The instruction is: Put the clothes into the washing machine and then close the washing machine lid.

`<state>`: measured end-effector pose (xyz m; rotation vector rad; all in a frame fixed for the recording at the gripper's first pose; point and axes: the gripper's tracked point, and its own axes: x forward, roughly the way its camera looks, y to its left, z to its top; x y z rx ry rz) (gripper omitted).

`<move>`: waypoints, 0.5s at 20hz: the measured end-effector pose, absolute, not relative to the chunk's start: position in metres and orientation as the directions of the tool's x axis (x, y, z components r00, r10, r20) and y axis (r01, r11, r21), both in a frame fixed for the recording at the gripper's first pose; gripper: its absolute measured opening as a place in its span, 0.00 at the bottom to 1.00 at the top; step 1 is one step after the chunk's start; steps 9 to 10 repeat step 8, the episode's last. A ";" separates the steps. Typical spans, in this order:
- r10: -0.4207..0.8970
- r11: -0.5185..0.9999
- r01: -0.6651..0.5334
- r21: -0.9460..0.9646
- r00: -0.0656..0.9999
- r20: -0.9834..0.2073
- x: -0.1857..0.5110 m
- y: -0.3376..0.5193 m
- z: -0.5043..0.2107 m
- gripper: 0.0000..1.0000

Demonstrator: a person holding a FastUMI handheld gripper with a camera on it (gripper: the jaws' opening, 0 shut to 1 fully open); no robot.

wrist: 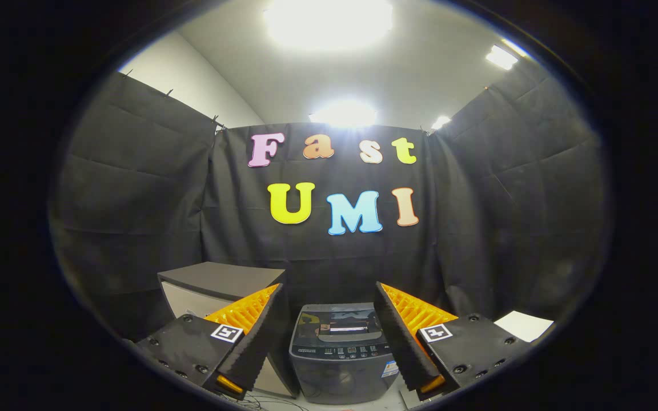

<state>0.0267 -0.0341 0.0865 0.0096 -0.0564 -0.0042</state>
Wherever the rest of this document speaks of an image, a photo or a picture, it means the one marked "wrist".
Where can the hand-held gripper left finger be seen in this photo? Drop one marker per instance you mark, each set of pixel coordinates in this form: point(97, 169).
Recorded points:
point(253, 342)

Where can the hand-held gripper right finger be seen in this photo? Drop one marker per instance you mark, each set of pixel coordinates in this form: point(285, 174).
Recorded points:
point(400, 342)

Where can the black washing machine lid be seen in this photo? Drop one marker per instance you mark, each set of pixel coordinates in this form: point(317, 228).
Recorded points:
point(340, 319)

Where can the dark grey washing machine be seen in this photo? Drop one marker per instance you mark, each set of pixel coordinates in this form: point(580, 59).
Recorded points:
point(340, 371)

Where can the grey cabinet with dark top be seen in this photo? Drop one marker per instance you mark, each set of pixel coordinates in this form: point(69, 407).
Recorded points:
point(220, 279)

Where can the white flat board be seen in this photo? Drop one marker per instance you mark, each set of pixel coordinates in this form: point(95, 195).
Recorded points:
point(523, 325)

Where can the black backdrop cloth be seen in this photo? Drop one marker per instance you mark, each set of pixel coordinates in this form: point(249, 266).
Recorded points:
point(477, 217)

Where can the small ceiling light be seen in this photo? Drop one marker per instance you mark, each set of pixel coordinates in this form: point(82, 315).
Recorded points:
point(440, 123)

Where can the round ceiling light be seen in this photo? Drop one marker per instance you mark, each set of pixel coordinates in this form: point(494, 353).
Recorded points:
point(343, 114)

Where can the rectangular ceiling light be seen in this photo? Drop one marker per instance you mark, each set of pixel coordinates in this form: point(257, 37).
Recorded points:
point(501, 57)

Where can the large ceiling light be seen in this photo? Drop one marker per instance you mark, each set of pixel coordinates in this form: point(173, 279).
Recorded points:
point(329, 20)

